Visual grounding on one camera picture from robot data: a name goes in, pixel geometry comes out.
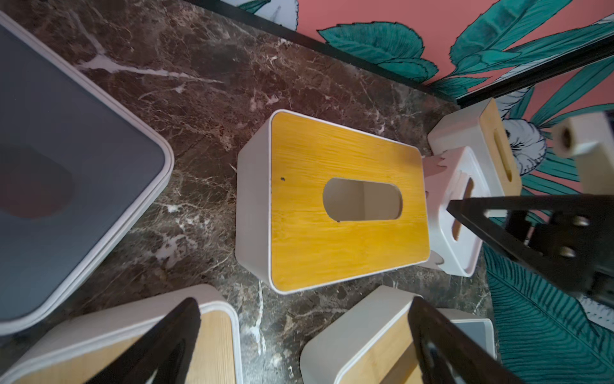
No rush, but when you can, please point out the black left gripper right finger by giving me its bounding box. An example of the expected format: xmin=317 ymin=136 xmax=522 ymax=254
xmin=408 ymin=297 xmax=523 ymax=383

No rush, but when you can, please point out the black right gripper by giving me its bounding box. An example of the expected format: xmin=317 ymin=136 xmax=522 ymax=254
xmin=459 ymin=195 xmax=613 ymax=307

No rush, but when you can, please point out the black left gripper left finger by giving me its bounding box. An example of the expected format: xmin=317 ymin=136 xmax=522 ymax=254
xmin=88 ymin=298 xmax=201 ymax=383

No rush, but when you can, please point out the pink white drip tissue box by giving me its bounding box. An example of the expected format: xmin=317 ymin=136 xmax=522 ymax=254
xmin=419 ymin=147 xmax=491 ymax=278

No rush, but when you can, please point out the white box grey lid front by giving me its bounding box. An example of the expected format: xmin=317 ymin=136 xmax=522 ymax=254
xmin=439 ymin=309 xmax=497 ymax=359

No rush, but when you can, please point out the white box grey lid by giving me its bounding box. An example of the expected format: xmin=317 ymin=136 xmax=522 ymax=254
xmin=439 ymin=309 xmax=497 ymax=359
xmin=1 ymin=15 xmax=174 ymax=335

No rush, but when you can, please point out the small white box bamboo lid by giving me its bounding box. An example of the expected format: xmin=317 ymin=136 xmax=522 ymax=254
xmin=300 ymin=286 xmax=418 ymax=383

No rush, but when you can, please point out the white box bamboo lid corner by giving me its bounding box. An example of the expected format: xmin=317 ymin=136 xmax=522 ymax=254
xmin=427 ymin=99 xmax=522 ymax=197

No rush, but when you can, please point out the narrow white box bamboo lid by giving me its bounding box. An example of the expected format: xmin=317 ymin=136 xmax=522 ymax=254
xmin=1 ymin=285 xmax=243 ymax=383

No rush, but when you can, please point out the white box yellow wood lid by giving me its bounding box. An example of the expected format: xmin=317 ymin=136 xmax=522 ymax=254
xmin=235 ymin=110 xmax=430 ymax=294

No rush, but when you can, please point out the white box grey lid back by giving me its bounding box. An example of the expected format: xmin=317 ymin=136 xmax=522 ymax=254
xmin=1 ymin=15 xmax=174 ymax=335

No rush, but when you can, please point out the black right frame post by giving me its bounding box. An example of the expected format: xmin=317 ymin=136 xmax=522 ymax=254
xmin=456 ymin=36 xmax=613 ymax=108

